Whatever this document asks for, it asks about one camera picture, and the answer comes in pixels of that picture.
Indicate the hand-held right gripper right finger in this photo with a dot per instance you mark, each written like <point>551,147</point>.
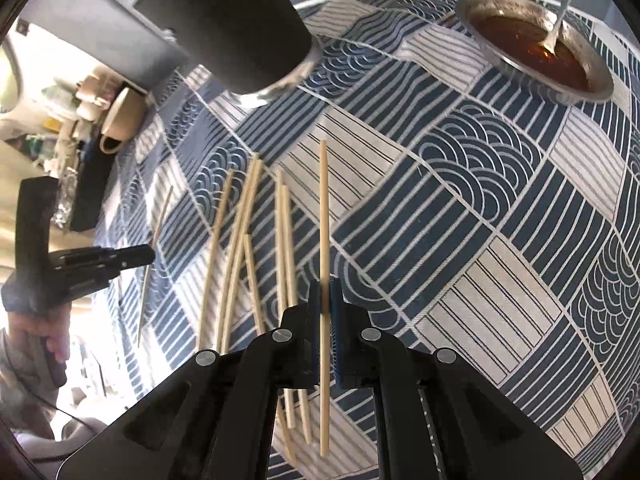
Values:
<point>336,330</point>

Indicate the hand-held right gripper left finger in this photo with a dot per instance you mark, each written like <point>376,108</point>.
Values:
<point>315,320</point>

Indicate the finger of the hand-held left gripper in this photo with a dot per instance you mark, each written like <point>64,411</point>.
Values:
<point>132,256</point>

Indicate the black cup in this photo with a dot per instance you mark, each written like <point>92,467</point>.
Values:
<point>225,20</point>

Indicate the person's left forearm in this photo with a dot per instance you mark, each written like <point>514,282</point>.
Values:
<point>20,380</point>

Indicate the person's left hand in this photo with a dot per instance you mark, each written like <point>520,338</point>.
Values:
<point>30,322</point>

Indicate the dark box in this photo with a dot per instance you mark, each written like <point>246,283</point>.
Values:
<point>89,190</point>

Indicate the cluttered small containers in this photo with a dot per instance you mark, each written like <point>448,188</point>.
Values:
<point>80,105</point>

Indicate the white mug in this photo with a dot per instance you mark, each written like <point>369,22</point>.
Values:
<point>125,112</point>

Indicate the blue white patterned tablecloth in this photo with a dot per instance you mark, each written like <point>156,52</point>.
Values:
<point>450,210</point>

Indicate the grey upholstered sofa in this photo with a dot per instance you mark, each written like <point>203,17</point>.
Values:
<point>100,25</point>

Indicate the metal bowl with brown sauce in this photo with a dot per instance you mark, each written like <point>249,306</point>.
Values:
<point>595,75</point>

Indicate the metal spoon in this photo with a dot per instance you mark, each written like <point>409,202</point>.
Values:
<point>559,22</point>

